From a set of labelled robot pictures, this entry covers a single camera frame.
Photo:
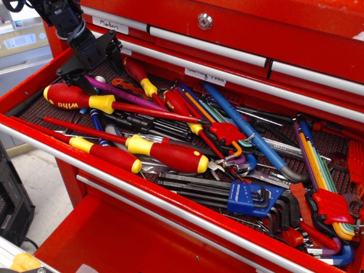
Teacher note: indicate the red comb-like holder right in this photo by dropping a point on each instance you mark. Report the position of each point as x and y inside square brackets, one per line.
[355, 162]

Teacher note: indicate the black Torx key set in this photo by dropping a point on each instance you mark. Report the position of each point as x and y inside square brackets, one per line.
[145, 124]

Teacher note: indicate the violet Allen key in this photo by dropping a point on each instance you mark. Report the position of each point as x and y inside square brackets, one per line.
[124, 95]

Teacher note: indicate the red yellow screwdriver front left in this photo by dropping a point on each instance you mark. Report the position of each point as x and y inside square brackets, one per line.
[113, 155]

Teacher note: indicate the red tool chest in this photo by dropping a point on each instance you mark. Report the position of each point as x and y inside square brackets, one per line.
[287, 57]

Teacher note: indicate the silver combination wrench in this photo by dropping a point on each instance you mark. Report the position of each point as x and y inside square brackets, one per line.
[285, 149]

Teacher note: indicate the orange plastic key holder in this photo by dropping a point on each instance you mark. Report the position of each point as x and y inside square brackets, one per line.
[130, 87]

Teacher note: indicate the white markers label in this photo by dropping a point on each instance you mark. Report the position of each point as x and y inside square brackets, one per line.
[110, 25]

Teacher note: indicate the white cutting tools label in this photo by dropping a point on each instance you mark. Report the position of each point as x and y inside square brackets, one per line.
[205, 77]

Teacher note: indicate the large red yellow Wiha screwdriver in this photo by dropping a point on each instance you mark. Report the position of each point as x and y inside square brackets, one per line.
[72, 97]

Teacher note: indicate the blue holder black Allen keys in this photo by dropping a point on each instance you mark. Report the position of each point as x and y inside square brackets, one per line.
[235, 197]

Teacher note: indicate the rainbow Allen key set right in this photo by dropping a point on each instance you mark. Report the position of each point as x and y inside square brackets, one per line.
[334, 216]

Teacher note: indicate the red yellow screwdriver front centre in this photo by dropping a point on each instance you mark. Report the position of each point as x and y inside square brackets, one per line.
[176, 156]

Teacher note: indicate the rainbow Allen key set centre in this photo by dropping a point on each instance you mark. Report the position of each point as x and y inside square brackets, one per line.
[226, 132]

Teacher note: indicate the red yellow screwdriver middle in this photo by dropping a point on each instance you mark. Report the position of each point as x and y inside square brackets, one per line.
[176, 103]

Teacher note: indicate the black device on floor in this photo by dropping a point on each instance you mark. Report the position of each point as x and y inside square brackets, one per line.
[17, 210]

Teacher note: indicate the silver chest lock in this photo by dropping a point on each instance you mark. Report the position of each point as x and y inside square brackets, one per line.
[205, 21]

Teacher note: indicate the large blue Allen key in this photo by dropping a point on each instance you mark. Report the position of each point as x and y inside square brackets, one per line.
[261, 144]

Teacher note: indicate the blue white precision screwdriver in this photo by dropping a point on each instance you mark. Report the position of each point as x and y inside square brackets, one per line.
[97, 89]

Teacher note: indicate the rainbow allen key set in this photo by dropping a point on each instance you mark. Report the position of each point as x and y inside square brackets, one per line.
[226, 132]
[334, 216]

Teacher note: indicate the red yellow screwdriver back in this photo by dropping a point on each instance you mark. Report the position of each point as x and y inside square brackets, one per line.
[137, 72]

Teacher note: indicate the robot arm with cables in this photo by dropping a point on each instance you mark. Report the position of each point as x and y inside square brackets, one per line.
[65, 16]

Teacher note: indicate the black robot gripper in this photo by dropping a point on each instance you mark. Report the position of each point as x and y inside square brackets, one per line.
[89, 53]

